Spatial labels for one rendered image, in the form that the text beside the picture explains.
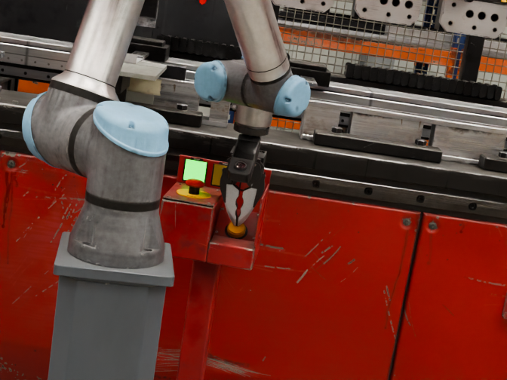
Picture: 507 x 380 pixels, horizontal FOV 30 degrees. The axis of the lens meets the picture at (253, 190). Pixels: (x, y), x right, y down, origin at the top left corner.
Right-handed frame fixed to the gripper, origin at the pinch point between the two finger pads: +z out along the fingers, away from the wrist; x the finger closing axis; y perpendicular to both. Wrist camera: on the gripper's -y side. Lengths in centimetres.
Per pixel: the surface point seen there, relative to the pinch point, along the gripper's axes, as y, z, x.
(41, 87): 189, 24, 104
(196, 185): -0.2, -6.3, 9.2
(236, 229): 0.2, 1.9, -0.1
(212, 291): -1.9, 15.5, 2.9
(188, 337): -2.9, 26.4, 6.5
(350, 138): 32.2, -13.4, -20.6
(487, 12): 42, -46, -46
